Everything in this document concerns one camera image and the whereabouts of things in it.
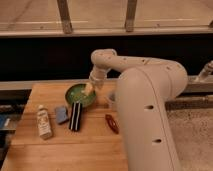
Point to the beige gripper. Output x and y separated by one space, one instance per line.
97 77

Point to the small white bottle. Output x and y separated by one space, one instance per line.
43 123

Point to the red chili pepper toy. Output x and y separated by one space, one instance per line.
111 123

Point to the clear plastic cup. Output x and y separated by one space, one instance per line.
111 100

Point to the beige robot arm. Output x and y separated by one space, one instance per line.
144 86

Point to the black white striped case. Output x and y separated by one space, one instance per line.
75 118

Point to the blue sponge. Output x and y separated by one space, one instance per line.
61 114

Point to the green ceramic bowl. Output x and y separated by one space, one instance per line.
75 94

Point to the wooden cutting board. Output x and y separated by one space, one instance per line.
93 148

